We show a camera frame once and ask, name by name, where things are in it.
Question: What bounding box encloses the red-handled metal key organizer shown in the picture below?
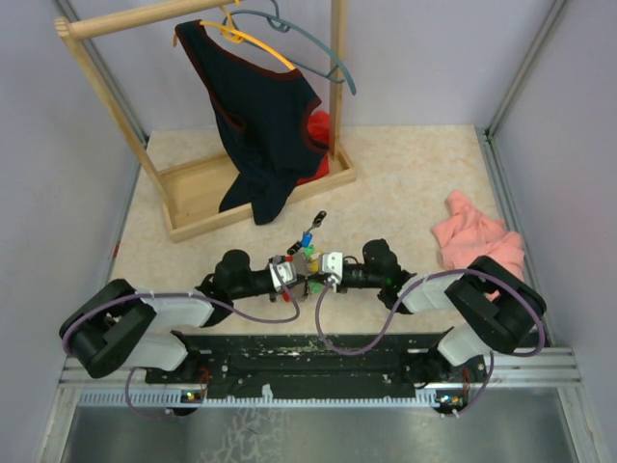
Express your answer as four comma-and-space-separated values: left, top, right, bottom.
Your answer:
278, 254, 318, 302

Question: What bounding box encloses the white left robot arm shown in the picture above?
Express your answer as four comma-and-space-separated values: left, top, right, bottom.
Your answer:
59, 250, 310, 383

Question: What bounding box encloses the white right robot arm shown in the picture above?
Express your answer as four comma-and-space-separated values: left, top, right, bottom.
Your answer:
308, 239, 547, 382

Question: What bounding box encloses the key with blue tag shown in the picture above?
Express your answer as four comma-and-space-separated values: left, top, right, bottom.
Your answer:
300, 232, 312, 248

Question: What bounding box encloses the wooden clothes rack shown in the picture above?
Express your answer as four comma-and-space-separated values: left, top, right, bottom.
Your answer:
53, 0, 358, 244

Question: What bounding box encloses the pink cloth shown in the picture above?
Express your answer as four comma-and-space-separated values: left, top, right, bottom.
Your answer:
431, 190, 525, 282

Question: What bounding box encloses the red cloth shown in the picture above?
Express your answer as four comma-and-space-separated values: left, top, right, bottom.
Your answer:
297, 110, 330, 185

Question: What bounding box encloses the dark navy vest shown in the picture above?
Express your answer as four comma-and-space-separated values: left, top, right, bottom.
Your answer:
174, 20, 328, 225

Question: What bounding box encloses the grey-blue plastic hanger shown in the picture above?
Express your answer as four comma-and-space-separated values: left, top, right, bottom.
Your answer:
221, 1, 357, 95

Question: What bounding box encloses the yellow plastic hanger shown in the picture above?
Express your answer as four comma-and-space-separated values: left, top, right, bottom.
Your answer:
200, 4, 295, 72

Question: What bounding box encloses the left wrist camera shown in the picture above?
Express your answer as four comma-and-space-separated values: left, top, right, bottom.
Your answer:
268, 256, 297, 292

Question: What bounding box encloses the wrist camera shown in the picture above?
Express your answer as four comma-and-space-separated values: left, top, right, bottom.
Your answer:
318, 252, 343, 286
268, 256, 297, 292

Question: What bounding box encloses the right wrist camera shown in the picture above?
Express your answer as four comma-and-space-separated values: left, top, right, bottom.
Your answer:
318, 252, 343, 286

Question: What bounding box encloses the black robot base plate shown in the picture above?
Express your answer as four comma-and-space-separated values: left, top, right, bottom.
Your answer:
146, 334, 487, 400

